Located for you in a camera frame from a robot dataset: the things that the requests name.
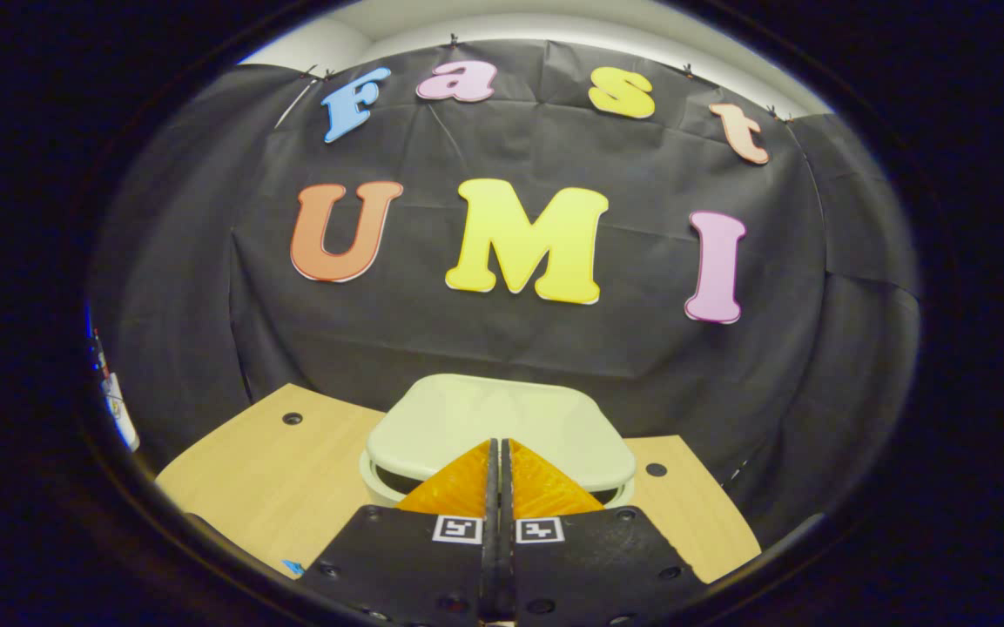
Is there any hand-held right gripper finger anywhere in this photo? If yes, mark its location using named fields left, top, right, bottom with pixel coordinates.
left=499, top=438, right=710, bottom=626
left=297, top=438, right=500, bottom=626

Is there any green desktop garbage bin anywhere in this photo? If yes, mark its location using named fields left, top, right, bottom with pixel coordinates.
left=359, top=374, right=637, bottom=510

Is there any black backdrop cloth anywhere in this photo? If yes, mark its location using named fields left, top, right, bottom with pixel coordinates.
left=88, top=39, right=920, bottom=549

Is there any white side table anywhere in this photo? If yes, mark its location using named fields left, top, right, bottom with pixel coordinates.
left=105, top=374, right=140, bottom=452

